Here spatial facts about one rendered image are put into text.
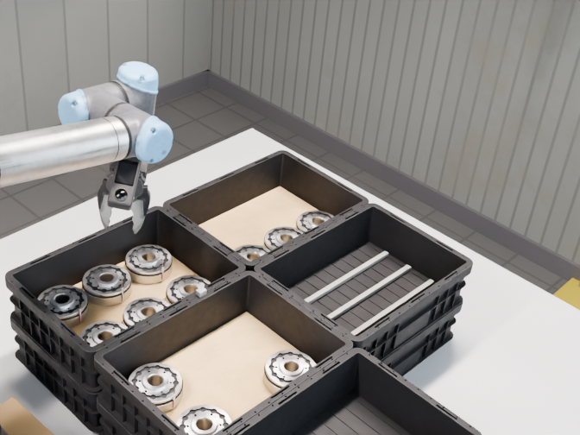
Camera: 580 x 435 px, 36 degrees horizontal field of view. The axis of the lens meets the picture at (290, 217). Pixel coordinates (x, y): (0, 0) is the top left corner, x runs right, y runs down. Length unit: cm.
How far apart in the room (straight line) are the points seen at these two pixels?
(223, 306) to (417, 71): 203
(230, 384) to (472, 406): 55
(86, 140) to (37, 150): 9
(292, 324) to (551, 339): 69
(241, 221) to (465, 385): 65
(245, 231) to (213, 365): 45
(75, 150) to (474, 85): 233
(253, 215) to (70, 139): 85
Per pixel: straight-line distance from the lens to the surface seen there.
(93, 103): 161
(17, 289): 184
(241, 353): 183
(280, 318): 184
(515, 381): 208
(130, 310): 187
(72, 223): 239
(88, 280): 195
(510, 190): 362
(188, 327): 181
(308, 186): 224
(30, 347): 194
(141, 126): 152
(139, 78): 166
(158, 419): 157
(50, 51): 391
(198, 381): 177
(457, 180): 374
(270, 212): 221
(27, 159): 139
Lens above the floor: 210
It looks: 35 degrees down
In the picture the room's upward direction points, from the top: 6 degrees clockwise
